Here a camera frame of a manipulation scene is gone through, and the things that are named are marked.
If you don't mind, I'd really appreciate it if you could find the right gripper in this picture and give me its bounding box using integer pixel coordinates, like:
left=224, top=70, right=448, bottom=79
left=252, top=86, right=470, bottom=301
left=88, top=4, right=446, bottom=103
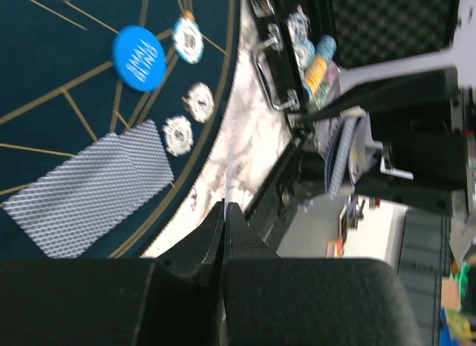
left=356, top=66, right=476, bottom=220

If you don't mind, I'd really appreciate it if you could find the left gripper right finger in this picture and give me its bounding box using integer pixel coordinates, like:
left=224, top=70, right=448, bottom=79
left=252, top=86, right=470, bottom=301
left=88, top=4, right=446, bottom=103
left=222, top=202, right=423, bottom=345

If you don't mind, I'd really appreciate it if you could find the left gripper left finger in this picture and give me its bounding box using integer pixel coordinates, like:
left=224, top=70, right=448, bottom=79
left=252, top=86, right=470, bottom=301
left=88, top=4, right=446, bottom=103
left=1, top=203, right=223, bottom=345

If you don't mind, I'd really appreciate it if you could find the deck of playing cards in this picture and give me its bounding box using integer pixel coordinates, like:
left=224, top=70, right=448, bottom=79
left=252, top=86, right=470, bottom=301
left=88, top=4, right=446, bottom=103
left=324, top=118, right=358, bottom=199

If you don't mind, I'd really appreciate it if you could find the face-down cards seat five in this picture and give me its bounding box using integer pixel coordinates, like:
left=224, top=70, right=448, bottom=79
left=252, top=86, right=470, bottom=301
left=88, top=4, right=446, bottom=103
left=4, top=120, right=174, bottom=258

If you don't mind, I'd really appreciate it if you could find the white 5 poker chip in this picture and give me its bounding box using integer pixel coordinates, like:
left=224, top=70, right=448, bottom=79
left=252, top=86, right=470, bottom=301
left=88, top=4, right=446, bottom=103
left=162, top=115, right=193, bottom=157

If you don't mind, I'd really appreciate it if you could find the grey 1 poker chip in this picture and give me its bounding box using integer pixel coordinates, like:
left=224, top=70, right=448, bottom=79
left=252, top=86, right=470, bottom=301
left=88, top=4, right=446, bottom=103
left=182, top=82, right=215, bottom=124

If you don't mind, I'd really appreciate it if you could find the light blue 10 poker chip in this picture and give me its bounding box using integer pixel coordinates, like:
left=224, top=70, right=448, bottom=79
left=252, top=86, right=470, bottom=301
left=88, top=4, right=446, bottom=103
left=173, top=17, right=204, bottom=64

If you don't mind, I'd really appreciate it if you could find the blue playing card box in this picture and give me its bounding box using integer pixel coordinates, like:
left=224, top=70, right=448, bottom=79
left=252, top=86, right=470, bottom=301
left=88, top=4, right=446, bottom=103
left=315, top=114, right=382, bottom=186

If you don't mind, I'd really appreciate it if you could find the green chip stack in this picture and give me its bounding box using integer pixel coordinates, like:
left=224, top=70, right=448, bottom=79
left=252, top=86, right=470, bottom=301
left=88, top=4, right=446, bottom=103
left=306, top=82, right=333, bottom=113

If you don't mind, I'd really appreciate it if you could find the yellow chip stack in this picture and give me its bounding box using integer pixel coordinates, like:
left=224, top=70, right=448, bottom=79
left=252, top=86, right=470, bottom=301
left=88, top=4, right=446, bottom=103
left=304, top=55, right=328, bottom=97

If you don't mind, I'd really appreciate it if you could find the black poker chip case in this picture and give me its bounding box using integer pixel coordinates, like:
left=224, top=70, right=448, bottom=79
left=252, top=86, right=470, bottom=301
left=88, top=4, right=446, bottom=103
left=249, top=0, right=460, bottom=138

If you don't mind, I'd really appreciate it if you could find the white chip stack in case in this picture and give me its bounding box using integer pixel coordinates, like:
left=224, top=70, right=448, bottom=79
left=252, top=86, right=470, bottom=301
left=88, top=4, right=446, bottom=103
left=287, top=12, right=315, bottom=70

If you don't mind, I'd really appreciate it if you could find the blue small blind button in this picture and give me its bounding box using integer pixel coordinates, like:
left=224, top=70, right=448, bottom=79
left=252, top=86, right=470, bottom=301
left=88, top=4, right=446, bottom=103
left=112, top=25, right=167, bottom=92

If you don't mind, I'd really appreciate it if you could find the round blue poker mat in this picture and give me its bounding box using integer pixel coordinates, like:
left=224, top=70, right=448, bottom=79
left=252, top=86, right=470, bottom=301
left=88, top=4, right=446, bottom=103
left=1, top=0, right=242, bottom=258

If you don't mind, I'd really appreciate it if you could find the chrome case handle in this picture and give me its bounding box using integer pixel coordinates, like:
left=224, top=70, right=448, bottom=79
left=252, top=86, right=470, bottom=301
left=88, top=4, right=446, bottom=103
left=251, top=23, right=300, bottom=112

